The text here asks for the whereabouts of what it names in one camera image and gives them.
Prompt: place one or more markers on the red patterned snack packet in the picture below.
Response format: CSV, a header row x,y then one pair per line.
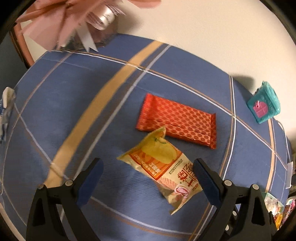
x,y
181,121

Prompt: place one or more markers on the pink flower bouquet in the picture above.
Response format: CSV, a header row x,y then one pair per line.
x,y
53,22

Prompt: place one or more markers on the white power strip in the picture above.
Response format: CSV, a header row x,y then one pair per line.
x,y
290,171

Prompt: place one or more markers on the white tray with green rim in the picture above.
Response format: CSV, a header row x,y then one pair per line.
x,y
274,206

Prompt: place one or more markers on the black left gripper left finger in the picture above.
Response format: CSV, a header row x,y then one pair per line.
x,y
44,220

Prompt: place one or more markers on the teal toy box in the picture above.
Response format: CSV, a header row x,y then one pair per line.
x,y
264,104

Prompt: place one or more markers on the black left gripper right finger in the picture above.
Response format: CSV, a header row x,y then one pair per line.
x,y
240,213

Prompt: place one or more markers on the blue plaid tablecloth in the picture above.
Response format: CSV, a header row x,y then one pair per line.
x,y
73,107

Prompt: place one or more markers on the cream orange snack packet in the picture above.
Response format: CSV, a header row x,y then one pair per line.
x,y
167,166

